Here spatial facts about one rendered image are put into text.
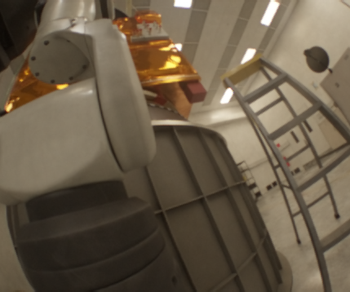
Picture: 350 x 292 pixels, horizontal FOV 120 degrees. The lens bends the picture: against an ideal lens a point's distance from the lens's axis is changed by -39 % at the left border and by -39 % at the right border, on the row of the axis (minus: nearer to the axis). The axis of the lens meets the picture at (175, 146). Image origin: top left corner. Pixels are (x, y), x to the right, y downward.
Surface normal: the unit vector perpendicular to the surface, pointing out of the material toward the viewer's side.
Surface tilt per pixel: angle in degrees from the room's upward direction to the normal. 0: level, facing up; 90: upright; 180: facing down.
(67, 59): 169
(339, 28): 90
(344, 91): 90
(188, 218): 90
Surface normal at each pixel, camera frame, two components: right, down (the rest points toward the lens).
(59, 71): 0.34, 0.91
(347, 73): -0.92, 0.25
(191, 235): 0.37, -0.53
